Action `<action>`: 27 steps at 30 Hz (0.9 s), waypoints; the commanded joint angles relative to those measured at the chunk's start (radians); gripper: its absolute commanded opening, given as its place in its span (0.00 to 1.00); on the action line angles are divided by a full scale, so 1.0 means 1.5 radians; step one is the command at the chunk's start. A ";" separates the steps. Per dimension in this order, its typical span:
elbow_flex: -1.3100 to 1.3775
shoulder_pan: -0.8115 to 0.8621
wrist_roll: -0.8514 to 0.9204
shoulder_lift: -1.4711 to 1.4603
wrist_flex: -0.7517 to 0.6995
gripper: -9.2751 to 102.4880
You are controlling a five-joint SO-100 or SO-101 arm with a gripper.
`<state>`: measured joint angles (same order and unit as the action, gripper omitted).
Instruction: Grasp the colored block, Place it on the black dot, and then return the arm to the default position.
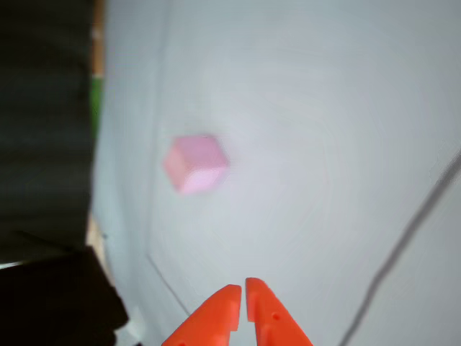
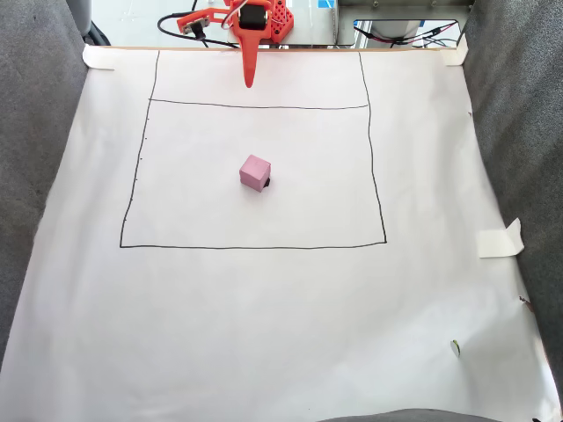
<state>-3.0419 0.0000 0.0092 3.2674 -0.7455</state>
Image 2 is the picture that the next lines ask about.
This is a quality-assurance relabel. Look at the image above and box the pink cube block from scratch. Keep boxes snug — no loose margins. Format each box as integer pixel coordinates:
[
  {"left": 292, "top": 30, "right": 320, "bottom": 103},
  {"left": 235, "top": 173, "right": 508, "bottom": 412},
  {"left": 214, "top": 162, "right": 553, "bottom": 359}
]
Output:
[{"left": 238, "top": 154, "right": 272, "bottom": 193}]

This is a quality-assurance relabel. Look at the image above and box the white paper sheet with lines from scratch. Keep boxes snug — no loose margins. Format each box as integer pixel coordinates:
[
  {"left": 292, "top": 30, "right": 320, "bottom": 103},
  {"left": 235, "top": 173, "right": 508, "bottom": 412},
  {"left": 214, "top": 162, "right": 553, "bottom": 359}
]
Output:
[{"left": 0, "top": 47, "right": 562, "bottom": 422}]

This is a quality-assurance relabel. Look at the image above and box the white folded tape piece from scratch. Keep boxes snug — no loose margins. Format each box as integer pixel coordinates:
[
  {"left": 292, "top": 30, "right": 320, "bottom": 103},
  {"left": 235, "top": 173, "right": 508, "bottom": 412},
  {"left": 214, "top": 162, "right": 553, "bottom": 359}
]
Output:
[{"left": 476, "top": 217, "right": 525, "bottom": 259}]

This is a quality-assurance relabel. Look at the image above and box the orange camera bracket with camera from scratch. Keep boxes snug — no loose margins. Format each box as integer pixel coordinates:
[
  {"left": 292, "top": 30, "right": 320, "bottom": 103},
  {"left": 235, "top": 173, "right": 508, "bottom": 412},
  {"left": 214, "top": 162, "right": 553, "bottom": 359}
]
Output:
[{"left": 176, "top": 6, "right": 234, "bottom": 37}]

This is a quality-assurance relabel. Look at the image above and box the black camera cable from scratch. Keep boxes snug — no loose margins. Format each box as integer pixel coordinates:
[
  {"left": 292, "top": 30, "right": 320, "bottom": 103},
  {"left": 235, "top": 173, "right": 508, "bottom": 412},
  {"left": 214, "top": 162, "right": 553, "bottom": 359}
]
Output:
[{"left": 157, "top": 0, "right": 241, "bottom": 49}]

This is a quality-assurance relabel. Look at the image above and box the metal frame with window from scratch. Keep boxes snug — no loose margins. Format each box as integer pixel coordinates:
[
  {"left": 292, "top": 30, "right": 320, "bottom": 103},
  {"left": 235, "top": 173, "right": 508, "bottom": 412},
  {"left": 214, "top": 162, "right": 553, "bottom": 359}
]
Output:
[{"left": 333, "top": 0, "right": 475, "bottom": 50}]

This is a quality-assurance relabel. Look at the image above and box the red black cable behind frame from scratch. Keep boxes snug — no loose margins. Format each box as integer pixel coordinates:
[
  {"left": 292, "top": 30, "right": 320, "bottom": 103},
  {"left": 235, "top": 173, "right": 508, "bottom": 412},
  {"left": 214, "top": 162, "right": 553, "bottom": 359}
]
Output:
[{"left": 354, "top": 24, "right": 458, "bottom": 47}]

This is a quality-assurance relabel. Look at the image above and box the grey cloth wall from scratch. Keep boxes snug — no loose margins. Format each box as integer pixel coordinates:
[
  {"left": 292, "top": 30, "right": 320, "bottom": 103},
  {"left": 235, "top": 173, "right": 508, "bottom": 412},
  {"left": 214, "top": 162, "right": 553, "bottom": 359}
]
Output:
[
  {"left": 0, "top": 0, "right": 89, "bottom": 370},
  {"left": 459, "top": 0, "right": 563, "bottom": 397}
]

